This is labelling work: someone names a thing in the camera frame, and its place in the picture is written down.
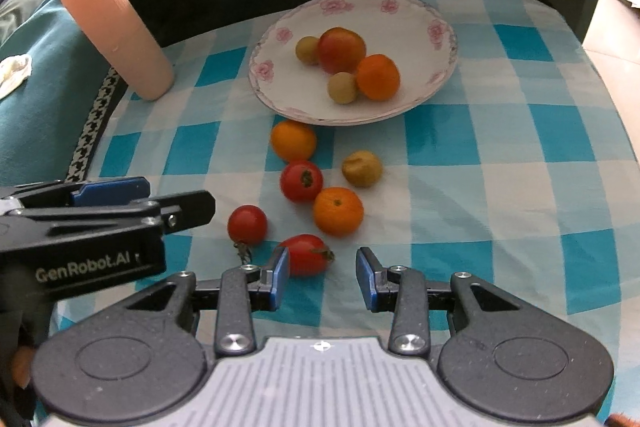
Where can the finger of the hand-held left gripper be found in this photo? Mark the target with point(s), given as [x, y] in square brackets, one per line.
[190, 209]
[110, 191]

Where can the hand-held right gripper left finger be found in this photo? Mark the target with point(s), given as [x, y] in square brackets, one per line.
[280, 279]

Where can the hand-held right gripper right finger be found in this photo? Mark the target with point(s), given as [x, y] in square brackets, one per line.
[366, 279]

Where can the oblong red tomato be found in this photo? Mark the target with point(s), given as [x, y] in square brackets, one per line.
[307, 254]

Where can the red tomato with long stem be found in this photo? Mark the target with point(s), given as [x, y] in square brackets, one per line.
[247, 224]

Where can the small orange mandarin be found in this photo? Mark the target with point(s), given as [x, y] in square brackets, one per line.
[338, 212]

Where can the round red tomato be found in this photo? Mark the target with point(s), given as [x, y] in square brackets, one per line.
[300, 182]

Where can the yellow-orange mandarin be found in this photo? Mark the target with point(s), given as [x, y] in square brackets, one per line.
[293, 140]

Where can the smooth yellow-green jujube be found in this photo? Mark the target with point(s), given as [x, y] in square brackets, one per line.
[342, 89]
[306, 50]

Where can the deep orange mandarin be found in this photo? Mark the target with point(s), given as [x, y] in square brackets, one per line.
[378, 78]

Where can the large red-green tomato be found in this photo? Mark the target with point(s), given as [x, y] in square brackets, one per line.
[341, 51]

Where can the white floral plate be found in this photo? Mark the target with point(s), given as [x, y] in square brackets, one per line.
[420, 57]

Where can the person's left hand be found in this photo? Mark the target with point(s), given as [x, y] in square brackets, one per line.
[21, 359]

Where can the teal blanket with houndstooth trim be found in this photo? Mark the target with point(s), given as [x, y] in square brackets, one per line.
[40, 117]

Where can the white cloth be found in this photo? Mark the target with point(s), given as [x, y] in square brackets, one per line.
[12, 74]

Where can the pink ribbed cylinder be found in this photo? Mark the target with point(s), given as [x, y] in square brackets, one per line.
[120, 37]

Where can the blue checked tablecloth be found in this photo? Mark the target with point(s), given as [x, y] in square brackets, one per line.
[500, 157]

